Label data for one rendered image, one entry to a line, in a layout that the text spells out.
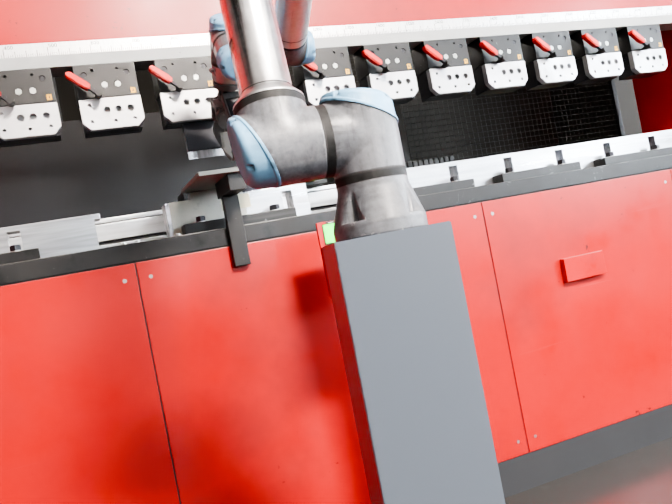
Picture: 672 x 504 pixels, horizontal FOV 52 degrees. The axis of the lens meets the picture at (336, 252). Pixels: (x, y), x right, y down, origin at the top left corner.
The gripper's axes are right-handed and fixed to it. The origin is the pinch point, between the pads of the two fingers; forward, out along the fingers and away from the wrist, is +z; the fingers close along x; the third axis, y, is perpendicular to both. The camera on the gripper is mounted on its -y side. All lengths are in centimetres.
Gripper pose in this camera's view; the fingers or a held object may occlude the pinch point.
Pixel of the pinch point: (233, 157)
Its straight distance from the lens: 181.2
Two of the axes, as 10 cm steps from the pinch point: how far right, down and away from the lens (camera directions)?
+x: -9.3, 1.8, -3.2
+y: -3.6, -5.8, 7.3
